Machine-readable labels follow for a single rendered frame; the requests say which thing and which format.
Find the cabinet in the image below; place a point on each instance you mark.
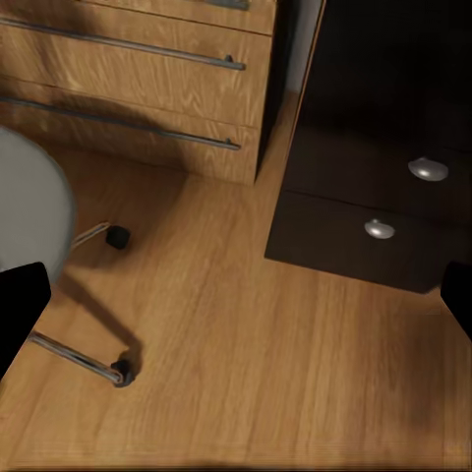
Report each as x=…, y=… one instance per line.
x=377, y=183
x=185, y=84

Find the swivel chair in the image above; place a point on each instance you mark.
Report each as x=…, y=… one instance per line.
x=38, y=218

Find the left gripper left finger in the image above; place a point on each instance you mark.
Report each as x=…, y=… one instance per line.
x=24, y=293

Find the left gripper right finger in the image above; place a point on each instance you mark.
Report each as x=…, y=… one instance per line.
x=457, y=293

